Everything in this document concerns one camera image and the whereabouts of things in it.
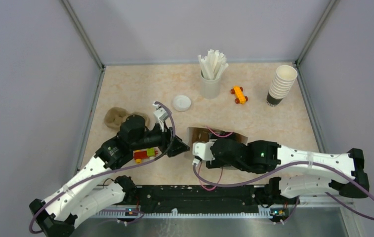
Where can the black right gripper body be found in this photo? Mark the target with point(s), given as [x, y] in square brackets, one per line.
[218, 162]

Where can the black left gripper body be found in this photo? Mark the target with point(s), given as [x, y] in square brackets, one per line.
[169, 150]

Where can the paper cakes gift bag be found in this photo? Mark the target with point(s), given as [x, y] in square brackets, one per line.
[216, 134]

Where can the brown pulp cup carrier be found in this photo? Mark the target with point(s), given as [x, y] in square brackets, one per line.
[115, 116]

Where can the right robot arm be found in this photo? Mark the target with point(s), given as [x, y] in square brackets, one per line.
[328, 173]

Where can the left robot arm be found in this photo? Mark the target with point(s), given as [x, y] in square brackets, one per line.
[59, 214]

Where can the red green toy car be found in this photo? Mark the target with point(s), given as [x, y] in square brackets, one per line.
[140, 156]

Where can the stack of white lids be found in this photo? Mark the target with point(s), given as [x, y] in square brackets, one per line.
[181, 103]

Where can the orange toy car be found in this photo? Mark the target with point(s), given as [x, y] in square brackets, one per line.
[240, 98]

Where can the white straw holder cup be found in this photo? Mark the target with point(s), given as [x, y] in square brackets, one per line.
[209, 89]

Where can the stack of paper cups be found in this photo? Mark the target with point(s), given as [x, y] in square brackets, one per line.
[281, 84]

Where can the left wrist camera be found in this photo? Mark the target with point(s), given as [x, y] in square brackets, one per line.
[161, 114]

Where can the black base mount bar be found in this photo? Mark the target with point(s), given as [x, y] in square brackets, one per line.
[154, 199]

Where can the aluminium frame rail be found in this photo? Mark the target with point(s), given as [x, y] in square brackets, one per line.
[86, 128]

